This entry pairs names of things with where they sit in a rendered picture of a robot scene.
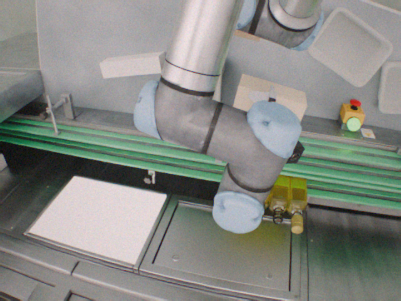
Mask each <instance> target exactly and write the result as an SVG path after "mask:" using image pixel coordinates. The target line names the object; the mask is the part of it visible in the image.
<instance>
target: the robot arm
mask: <svg viewBox="0 0 401 301"><path fill-rule="evenodd" d="M322 2H323V0H181V1H180V5H179V10H178V12H177V17H176V19H175V24H174V28H173V31H172V35H171V38H170V42H169V47H168V50H167V54H166V57H165V61H164V65H163V69H162V73H161V77H160V81H157V82H156V81H153V80H151V81H149V82H147V83H146V84H145V85H144V86H143V88H142V90H141V92H140V94H139V96H138V100H137V102H136V104H135V110H134V114H133V121H134V124H135V126H136V128H137V129H138V130H139V131H141V132H145V133H146V134H149V135H152V136H154V137H157V138H158V139H159V140H161V141H167V142H170V143H173V144H176V145H179V146H182V147H185V148H188V149H191V150H193V151H197V152H200V153H203V154H205V155H208V156H211V157H214V158H216V159H220V160H222V161H225V162H226V166H225V169H224V172H223V175H222V179H221V183H220V185H219V189H218V192H217V194H216V196H215V198H214V207H213V210H212V213H213V217H214V219H215V221H216V223H217V224H218V225H219V226H220V227H221V228H223V229H225V230H228V231H232V232H233V233H248V232H250V231H253V230H255V229H256V228H257V227H258V226H259V224H260V222H261V219H262V215H263V214H264V203H265V201H266V198H267V197H268V195H269V194H270V192H271V190H272V188H273V186H274V183H275V182H276V180H277V178H278V176H279V175H280V173H281V171H282V170H283V167H284V165H285V164H296V163H297V162H298V161H299V159H300V157H301V155H302V153H303V152H304V150H305V148H304V147H303V146H302V144H301V142H300V141H299V140H298V138H299V136H300V133H301V129H302V126H301V122H300V120H299V118H298V117H297V116H296V114H295V113H294V112H292V111H291V110H290V109H288V108H287V107H285V106H284V105H281V104H279V103H276V91H275V89H274V86H272V85H271V88H270V91H269V92H260V91H251V92H249V95H248V97H249V99H251V100H252V101H253V102H254V104H253V105H252V107H251V108H250V109H249V110H248V111H244V110H241V109H239V108H236V107H232V106H230V105H226V104H224V103H221V102H218V101H216V100H213V96H214V92H215V90H216V87H217V84H218V81H219V78H220V75H221V72H222V69H223V66H224V62H225V60H226V56H227V53H228V51H229V47H230V45H231V41H232V38H233V35H234V32H235V29H236V30H239V31H242V32H245V33H248V34H251V35H254V36H257V37H259V38H262V39H265V40H268V41H271V42H273V43H276V44H279V45H281V46H284V47H285V48H287V49H290V50H296V51H304V50H306V49H307V48H308V47H310V45H311V44H312V43H313V42H314V40H315V37H316V36H317V35H318V33H319V31H320V29H321V25H322V23H323V18H324V14H323V10H322V9H321V3H322Z"/></svg>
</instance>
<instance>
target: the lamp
mask: <svg viewBox="0 0 401 301"><path fill-rule="evenodd" d="M346 124H347V126H348V128H349V129H350V130H351V131H356V130H358V129H359V128H360V121H359V119H358V118H357V117H350V118H349V119H348V120H347V122H346Z"/></svg>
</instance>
